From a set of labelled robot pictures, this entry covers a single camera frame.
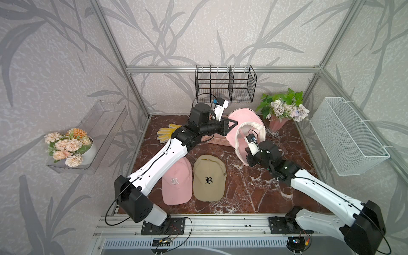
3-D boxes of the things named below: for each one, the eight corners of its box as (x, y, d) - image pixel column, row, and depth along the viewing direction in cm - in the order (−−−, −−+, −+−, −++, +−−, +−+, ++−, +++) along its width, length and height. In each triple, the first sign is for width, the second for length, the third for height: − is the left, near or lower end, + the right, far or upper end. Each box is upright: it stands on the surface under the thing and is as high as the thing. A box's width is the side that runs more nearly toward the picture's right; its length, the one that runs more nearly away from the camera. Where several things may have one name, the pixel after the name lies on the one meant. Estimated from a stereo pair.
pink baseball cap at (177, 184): (163, 204, 82) (157, 199, 74) (170, 166, 96) (167, 157, 88) (191, 204, 82) (188, 199, 74) (194, 166, 96) (192, 158, 88)
